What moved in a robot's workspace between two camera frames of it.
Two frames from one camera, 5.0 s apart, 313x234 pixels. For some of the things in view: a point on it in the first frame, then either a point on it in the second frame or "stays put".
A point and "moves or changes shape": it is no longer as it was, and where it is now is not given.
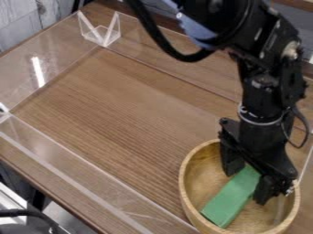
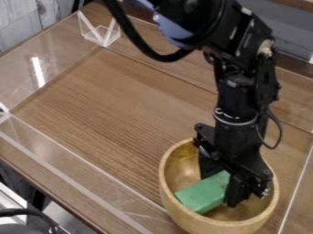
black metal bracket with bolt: [36, 225] stays put
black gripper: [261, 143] to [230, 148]
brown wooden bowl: [202, 179] to [178, 172]
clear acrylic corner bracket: [101, 35] stays put
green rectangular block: [232, 196] moves or changes shape
